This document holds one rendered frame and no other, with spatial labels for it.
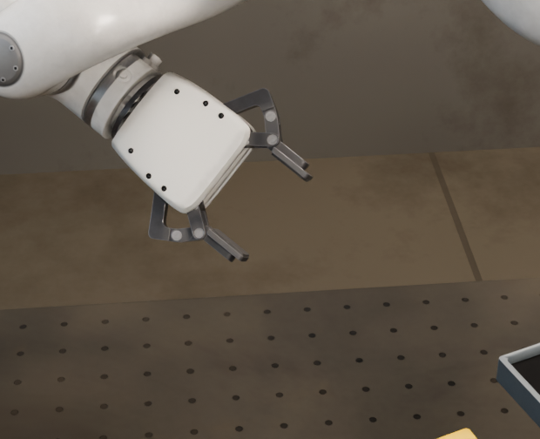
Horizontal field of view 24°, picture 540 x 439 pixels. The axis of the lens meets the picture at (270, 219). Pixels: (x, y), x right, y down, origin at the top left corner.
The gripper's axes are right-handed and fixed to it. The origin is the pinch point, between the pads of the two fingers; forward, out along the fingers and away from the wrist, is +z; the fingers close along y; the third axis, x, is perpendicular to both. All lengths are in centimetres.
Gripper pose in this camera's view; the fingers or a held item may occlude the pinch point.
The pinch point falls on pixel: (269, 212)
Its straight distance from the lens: 113.6
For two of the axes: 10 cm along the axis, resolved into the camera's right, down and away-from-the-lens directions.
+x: -1.5, -0.3, -9.9
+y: -6.2, 7.8, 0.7
